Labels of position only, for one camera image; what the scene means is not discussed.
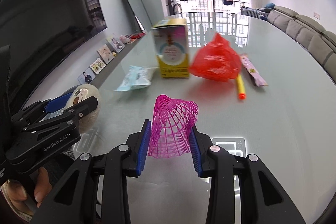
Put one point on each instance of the pink plush on console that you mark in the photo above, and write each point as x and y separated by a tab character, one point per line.
125	39

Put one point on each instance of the red plastic bag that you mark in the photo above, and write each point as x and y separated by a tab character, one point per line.
216	61

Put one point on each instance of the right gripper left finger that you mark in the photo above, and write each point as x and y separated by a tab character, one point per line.
135	151

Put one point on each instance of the black television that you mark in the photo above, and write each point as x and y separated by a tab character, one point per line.
41	34

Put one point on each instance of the leaning floor mirror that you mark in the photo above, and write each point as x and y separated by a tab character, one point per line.
140	13

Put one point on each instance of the pink snack wrapper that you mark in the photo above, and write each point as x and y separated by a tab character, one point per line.
257	80

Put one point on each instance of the blue patterned blanket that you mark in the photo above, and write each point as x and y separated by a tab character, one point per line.
260	13

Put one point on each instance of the yellow foam dart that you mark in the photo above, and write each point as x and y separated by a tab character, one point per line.
240	88

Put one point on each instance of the photo frame pale drawing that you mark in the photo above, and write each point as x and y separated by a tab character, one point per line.
105	54

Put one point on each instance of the red package on console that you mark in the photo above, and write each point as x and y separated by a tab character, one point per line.
137	35

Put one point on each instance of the left hand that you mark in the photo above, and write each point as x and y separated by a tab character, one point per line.
18	195

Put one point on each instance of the grey sofa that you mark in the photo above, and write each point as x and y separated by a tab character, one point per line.
319	42

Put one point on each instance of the yellow cardboard box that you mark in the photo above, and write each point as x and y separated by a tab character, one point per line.
172	48

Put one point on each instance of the light blue wipes pack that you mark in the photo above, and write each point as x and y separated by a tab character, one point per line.
137	78

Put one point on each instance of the photo frame man portrait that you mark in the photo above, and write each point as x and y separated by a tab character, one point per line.
86	78

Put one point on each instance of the photo frame dark figure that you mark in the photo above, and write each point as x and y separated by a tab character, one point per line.
116	43

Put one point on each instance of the pink mesh net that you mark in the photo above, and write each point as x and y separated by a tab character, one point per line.
172	123

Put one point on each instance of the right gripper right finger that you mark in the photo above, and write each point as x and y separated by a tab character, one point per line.
202	148

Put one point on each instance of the photo frame yellow pictures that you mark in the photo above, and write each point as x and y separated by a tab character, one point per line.
97	66

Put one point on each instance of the beige plush toy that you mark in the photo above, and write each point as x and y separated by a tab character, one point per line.
85	101

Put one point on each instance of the grey tv console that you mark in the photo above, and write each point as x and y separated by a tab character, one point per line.
117	67

